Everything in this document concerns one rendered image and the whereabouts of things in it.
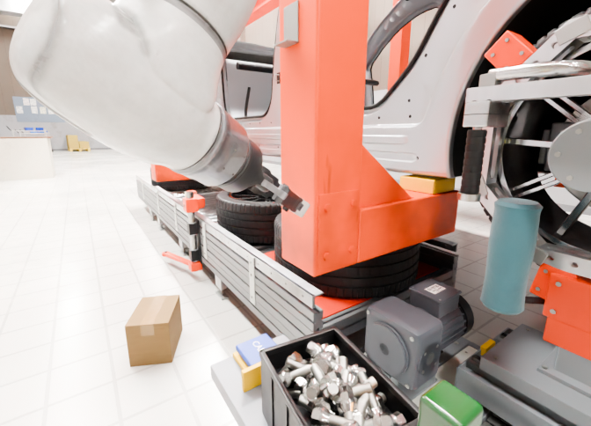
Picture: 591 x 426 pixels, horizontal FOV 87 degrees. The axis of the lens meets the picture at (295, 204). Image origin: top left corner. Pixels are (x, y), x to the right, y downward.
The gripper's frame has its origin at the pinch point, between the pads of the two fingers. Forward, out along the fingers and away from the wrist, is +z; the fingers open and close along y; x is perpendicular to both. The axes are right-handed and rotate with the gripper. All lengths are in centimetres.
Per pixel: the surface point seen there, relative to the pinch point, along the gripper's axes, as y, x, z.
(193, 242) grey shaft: -104, -52, 91
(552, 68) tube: 22, 44, 12
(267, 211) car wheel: -71, -11, 91
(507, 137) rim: 17, 48, 46
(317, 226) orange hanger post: -5.5, -1.5, 23.0
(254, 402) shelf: 12.7, -31.5, 3.4
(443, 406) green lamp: 33.0, -7.7, -13.7
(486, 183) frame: 19, 33, 44
